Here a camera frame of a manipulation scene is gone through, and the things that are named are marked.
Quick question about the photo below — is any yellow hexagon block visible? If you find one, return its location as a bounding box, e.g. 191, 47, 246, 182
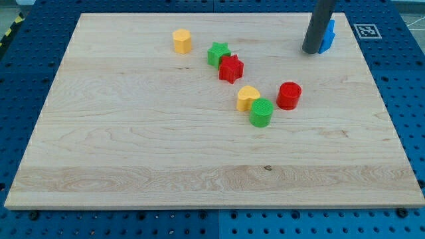
172, 29, 192, 54

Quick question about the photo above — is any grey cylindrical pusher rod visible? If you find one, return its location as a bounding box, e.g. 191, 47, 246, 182
301, 0, 336, 54

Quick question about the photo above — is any blue block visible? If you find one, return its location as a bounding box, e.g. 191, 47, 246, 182
318, 19, 336, 54

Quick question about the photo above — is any light wooden board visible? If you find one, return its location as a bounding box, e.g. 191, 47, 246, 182
5, 13, 424, 210

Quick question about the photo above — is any red cylinder block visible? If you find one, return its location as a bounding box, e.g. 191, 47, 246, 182
276, 82, 302, 110

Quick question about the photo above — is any black yellow hazard tape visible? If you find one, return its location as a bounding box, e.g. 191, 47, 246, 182
1, 12, 25, 48

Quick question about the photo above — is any red star block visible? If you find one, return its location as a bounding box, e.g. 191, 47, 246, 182
218, 54, 244, 84

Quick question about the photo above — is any green cylinder block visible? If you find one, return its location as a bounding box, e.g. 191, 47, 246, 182
249, 98, 274, 127

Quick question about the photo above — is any green star block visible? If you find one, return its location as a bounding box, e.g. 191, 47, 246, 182
207, 42, 231, 70

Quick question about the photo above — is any white fiducial marker tag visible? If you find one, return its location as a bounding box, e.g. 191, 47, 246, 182
354, 23, 382, 39

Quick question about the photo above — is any yellow heart block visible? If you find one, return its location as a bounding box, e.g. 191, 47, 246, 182
236, 86, 261, 112

